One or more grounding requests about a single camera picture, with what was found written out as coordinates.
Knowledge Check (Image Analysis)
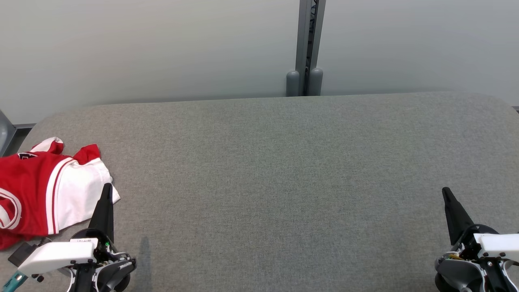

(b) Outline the red Bulls basketball jersey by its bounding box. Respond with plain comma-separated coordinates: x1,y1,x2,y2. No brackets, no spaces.
0,152,121,250

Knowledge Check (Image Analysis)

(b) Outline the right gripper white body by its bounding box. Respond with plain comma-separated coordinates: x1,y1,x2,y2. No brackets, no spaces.
456,224,519,262

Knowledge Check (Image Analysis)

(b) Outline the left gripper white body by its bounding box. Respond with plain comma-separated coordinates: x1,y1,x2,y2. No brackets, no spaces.
18,228,114,276

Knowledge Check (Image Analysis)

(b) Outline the red shorts white trim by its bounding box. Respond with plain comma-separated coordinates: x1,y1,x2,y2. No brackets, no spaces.
16,137,101,165

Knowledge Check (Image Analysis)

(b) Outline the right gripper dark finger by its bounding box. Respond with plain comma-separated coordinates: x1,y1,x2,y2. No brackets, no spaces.
442,187,475,246

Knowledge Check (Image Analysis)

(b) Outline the grey rounded cylinder post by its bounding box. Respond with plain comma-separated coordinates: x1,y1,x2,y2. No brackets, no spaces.
307,67,324,96
286,70,300,97

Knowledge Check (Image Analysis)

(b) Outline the grey metal partition post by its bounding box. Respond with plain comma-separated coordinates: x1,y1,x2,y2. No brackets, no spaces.
295,0,327,97

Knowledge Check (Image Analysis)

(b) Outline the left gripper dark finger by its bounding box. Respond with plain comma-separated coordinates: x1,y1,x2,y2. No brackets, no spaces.
88,183,114,243

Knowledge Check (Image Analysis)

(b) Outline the grey metal panel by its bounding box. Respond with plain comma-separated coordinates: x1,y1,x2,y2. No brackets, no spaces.
0,109,17,157

